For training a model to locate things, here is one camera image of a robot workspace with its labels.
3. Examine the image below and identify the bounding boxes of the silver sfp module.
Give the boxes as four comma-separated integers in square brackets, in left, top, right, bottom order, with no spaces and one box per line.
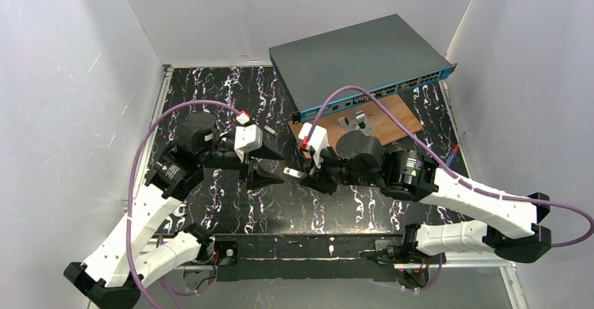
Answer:
[283,167,306,179]
[264,125,277,136]

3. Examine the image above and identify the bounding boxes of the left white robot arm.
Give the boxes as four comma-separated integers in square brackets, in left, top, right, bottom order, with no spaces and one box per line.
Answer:
[64,112,282,308]

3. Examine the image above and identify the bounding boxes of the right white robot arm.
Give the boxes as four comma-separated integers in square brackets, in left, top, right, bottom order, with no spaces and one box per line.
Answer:
[299,125,552,263]

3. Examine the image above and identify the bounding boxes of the wooden base board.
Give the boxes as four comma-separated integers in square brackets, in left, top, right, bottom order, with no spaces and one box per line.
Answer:
[318,95,423,147]

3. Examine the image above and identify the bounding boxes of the metal switch stand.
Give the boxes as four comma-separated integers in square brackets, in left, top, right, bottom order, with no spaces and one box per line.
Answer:
[338,111,375,136]

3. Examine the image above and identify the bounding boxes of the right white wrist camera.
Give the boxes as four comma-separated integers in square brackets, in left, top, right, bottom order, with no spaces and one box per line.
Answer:
[298,123,329,168]

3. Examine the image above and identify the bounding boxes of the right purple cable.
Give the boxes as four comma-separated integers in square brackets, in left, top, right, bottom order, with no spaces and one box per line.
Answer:
[308,85,594,291]

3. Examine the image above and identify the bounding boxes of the grey teal network switch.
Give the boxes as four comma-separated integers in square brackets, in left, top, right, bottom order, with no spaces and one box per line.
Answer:
[269,14,457,123]

